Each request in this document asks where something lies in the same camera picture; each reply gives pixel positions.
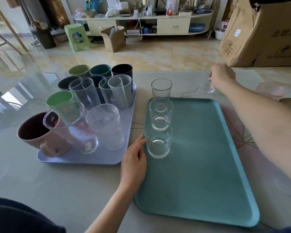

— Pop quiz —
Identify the person's left hand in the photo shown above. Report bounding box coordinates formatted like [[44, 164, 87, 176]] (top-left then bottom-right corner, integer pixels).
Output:
[[120, 134, 148, 192]]

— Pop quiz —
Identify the person's right hand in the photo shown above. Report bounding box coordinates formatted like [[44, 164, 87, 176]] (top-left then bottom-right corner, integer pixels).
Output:
[[208, 63, 237, 92]]

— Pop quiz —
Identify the clear drinking glass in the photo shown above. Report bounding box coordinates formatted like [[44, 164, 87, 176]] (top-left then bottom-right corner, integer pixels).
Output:
[[143, 121, 173, 159], [201, 66, 217, 94], [149, 98, 173, 132], [151, 78, 172, 112]]

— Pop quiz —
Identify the person's left forearm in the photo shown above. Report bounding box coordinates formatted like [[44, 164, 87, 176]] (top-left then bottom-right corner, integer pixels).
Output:
[[85, 184, 140, 233]]

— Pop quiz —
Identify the person's right forearm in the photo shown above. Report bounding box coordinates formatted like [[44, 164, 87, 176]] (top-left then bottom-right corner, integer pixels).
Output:
[[217, 79, 291, 190]]

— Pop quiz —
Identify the textured clear glass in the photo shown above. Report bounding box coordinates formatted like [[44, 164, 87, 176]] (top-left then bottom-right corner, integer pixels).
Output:
[[86, 103, 125, 151]]

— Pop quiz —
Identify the white bucket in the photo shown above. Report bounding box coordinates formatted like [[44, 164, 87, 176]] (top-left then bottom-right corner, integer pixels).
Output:
[[214, 20, 230, 41]]

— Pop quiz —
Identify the blue case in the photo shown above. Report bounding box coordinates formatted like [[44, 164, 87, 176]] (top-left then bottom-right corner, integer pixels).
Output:
[[188, 23, 206, 33]]

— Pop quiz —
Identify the grey cup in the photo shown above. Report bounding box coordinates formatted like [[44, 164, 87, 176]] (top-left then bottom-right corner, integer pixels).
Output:
[[115, 74, 133, 109]]

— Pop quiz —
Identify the pink bowl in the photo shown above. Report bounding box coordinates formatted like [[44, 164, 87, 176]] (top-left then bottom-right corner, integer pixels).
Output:
[[256, 81, 286, 96]]

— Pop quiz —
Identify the cream low cabinet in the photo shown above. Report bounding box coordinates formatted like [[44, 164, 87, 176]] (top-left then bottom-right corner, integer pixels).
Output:
[[72, 9, 214, 37]]

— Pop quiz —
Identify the lavender plastic tray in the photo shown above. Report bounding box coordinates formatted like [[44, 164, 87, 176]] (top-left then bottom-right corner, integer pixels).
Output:
[[37, 83, 138, 165]]

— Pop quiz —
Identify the teal plastic tray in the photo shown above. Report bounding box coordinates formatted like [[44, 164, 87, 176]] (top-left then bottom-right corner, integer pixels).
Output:
[[134, 97, 260, 228]]

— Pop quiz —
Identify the clear tumbler with red print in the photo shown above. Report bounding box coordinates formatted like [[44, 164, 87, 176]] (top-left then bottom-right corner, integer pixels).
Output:
[[43, 101, 99, 155]]

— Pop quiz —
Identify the large cardboard box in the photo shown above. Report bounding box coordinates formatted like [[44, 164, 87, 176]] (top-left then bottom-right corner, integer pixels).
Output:
[[218, 0, 291, 68]]

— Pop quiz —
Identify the black cup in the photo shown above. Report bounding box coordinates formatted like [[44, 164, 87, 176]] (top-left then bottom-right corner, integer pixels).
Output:
[[111, 64, 133, 81]]

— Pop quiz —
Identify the dark blue cup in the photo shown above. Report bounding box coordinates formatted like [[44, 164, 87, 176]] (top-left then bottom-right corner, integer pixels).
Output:
[[89, 75, 106, 105]]

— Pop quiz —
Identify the red and white package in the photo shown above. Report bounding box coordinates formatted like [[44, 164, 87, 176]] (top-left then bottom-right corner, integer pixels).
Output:
[[165, 0, 179, 17]]

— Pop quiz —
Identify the teal cup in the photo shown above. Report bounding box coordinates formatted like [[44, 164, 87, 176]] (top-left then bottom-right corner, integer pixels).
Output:
[[89, 64, 112, 78]]

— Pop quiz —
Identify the light green cup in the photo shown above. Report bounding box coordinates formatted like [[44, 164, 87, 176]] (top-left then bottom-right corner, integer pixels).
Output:
[[46, 90, 75, 107]]

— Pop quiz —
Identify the olive green cup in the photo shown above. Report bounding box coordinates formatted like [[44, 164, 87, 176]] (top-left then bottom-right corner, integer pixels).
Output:
[[68, 64, 91, 78]]

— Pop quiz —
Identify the dark navy cup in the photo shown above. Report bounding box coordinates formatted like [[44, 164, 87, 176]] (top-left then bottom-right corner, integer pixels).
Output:
[[58, 76, 82, 91]]

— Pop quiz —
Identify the small open cardboard box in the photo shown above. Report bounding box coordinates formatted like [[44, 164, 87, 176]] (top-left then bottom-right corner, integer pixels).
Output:
[[101, 26, 127, 53]]

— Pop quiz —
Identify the pink cup with brown inside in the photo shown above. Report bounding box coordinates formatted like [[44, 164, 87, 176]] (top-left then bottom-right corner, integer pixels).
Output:
[[17, 111, 72, 158]]

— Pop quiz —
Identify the green plastic stool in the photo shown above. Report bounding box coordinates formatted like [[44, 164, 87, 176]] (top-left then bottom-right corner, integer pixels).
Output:
[[64, 23, 92, 52]]

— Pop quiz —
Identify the wicker basket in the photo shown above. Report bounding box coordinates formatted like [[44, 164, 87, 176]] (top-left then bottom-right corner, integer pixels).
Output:
[[53, 33, 69, 44]]

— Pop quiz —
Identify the blue plastic bag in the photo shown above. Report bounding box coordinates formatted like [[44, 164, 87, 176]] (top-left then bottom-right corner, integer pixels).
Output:
[[84, 0, 103, 11]]

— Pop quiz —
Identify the person's dark navy clothing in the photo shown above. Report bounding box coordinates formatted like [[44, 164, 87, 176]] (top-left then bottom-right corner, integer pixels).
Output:
[[0, 196, 66, 233]]

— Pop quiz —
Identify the dark waste bin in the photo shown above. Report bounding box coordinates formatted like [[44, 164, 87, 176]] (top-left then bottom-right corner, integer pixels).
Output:
[[30, 21, 57, 49]]

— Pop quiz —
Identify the wooden chair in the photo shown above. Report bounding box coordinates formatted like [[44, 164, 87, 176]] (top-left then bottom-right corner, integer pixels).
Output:
[[0, 0, 29, 69]]

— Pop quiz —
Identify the thin black cable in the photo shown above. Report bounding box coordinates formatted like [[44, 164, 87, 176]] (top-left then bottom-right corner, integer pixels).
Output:
[[181, 87, 205, 98]]

